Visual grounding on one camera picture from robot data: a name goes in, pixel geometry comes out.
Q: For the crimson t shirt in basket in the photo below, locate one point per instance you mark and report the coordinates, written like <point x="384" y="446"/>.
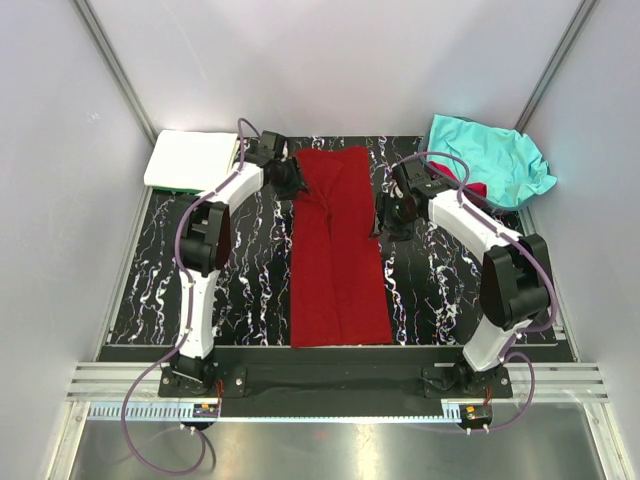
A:
<point x="477" y="188"/>

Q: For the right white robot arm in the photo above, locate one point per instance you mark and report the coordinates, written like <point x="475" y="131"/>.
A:
<point x="516" y="284"/>

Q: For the folded white t shirt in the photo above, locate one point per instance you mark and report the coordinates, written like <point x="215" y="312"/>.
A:
<point x="191" y="160"/>

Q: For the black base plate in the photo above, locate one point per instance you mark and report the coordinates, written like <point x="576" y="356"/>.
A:
<point x="405" y="398"/>

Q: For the left aluminium frame post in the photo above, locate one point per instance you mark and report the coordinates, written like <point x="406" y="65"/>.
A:
<point x="99" y="37"/>

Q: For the aluminium cross rail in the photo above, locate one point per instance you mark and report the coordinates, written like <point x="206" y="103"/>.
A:
<point x="553" y="382"/>

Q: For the left cable duct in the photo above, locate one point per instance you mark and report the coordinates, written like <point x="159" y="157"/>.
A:
<point x="150" y="411"/>

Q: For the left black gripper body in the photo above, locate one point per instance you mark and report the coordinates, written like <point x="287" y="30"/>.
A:
<point x="285" y="175"/>

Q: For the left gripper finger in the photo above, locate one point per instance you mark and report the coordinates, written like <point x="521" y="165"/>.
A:
<point x="286" y="194"/>
<point x="302" y="186"/>

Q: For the aluminium frame post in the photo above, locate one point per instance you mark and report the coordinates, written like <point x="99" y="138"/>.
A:
<point x="563" y="48"/>
<point x="99" y="37"/>

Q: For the red t shirt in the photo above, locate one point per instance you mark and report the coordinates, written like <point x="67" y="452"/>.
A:
<point x="337" y="292"/>

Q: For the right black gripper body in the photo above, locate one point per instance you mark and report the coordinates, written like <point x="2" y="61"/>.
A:
<point x="397" y="218"/>

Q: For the teal t shirt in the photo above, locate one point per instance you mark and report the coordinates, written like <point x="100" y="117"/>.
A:
<point x="509" y="160"/>

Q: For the right aluminium frame post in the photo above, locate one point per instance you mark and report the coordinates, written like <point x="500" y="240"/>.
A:
<point x="563" y="48"/>

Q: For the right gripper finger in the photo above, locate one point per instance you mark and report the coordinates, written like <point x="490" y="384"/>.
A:
<point x="378" y="225"/>
<point x="400" y="236"/>

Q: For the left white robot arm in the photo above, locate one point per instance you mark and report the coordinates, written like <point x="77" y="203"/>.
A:
<point x="203" y="246"/>

